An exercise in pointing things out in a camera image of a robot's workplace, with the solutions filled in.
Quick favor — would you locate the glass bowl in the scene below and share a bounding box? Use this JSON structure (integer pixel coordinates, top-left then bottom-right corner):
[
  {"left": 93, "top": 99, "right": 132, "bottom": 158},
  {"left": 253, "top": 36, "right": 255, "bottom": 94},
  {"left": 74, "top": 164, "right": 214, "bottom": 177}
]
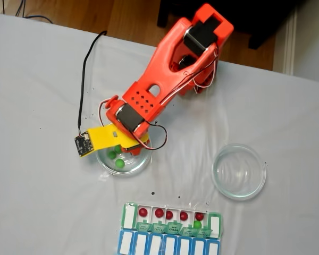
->
[
  {"left": 211, "top": 143, "right": 267, "bottom": 201},
  {"left": 95, "top": 132, "right": 153, "bottom": 176}
]

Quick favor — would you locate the green weekly pill organiser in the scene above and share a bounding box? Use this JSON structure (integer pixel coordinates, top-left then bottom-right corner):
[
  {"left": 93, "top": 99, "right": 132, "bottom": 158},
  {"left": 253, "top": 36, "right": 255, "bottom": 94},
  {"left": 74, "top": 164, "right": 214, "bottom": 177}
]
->
[{"left": 121, "top": 202, "right": 223, "bottom": 239}]

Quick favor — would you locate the blue weekly pill organiser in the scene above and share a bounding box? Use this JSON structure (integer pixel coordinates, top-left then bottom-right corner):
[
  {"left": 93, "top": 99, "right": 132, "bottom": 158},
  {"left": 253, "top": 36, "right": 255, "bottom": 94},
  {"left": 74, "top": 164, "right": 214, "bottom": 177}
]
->
[{"left": 117, "top": 229, "right": 220, "bottom": 255}]

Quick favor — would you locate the white table cloth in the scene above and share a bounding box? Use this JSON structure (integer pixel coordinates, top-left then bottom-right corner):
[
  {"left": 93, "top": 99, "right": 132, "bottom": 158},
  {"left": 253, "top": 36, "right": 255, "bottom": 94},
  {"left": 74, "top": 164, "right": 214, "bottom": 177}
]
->
[{"left": 0, "top": 13, "right": 319, "bottom": 255}]

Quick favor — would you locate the black furniture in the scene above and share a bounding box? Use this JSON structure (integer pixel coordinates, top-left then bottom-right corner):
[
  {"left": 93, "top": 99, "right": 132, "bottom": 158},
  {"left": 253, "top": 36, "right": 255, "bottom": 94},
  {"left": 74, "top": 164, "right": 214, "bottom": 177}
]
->
[{"left": 156, "top": 0, "right": 309, "bottom": 50}]

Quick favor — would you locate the white red servo wire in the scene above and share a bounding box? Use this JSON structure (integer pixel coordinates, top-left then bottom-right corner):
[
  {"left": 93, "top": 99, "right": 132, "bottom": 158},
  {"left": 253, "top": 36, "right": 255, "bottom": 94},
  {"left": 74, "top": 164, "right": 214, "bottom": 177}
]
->
[{"left": 145, "top": 45, "right": 220, "bottom": 151}]

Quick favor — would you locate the camera board on yellow mount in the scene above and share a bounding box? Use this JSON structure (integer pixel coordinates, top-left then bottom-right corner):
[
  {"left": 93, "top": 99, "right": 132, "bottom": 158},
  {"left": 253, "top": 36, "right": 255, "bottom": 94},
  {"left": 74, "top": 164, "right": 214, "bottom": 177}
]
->
[{"left": 74, "top": 124, "right": 128, "bottom": 159}]

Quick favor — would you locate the white gripper motor wire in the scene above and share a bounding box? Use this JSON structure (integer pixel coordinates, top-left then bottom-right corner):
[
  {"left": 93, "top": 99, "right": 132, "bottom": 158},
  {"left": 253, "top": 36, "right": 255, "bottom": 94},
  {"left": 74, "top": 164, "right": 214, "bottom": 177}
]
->
[{"left": 99, "top": 99, "right": 113, "bottom": 128}]

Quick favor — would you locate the black camera cable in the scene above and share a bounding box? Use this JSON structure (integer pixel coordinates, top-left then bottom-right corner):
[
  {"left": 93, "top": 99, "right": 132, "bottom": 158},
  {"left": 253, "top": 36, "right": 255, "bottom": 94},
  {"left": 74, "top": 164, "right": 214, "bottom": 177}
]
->
[{"left": 77, "top": 30, "right": 108, "bottom": 138}]

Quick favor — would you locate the black floor cable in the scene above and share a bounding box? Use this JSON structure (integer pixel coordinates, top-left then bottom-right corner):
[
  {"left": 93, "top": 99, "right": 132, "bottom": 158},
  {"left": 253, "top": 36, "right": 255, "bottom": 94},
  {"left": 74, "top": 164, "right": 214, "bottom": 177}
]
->
[{"left": 1, "top": 0, "right": 54, "bottom": 24}]

